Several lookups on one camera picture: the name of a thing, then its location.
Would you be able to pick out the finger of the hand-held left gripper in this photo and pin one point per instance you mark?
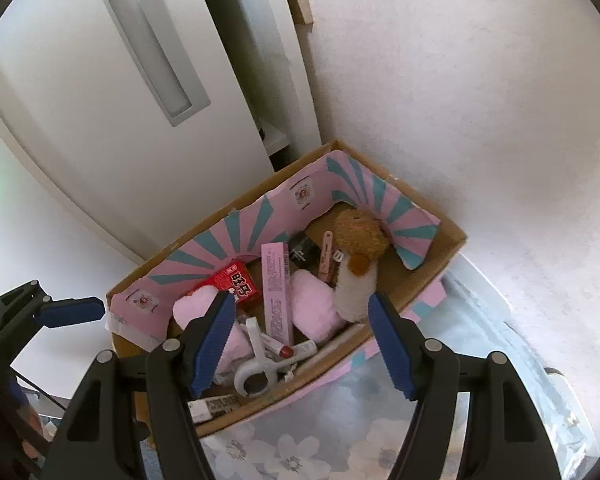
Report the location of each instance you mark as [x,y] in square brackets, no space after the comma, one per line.
[70,311]

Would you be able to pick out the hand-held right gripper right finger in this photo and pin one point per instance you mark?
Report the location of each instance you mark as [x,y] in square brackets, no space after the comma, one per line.
[392,347]

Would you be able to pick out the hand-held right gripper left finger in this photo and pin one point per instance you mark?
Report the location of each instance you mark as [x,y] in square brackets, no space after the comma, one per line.
[212,345]

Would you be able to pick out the white plastic clip tool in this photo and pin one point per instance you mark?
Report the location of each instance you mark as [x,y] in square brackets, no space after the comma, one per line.
[255,355]

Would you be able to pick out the black and white labelled tube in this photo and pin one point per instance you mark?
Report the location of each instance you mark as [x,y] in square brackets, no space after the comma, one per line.
[215,402]

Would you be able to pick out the red printed carton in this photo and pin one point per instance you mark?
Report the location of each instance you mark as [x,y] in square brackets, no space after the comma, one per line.
[235,282]

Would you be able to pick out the long pink carton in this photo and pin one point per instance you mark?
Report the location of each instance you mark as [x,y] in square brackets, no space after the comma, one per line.
[277,300]

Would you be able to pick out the white tube with red cap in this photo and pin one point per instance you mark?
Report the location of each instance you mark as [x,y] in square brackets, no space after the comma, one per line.
[300,349]

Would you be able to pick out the brown and white plush toy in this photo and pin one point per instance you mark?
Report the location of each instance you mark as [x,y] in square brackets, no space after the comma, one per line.
[357,240]

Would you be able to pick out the pink clothespin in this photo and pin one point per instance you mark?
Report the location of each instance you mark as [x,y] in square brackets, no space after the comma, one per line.
[326,255]

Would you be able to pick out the pink striped cardboard box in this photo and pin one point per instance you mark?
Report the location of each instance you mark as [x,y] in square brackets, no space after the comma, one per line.
[280,195]

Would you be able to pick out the blue floral bedsheet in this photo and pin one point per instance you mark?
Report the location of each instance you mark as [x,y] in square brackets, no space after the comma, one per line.
[330,425]

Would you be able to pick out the white bed table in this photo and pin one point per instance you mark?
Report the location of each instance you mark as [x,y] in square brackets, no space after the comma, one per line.
[485,285]

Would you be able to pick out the white cabinet door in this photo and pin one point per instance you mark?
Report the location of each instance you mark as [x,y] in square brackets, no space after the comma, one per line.
[130,135]

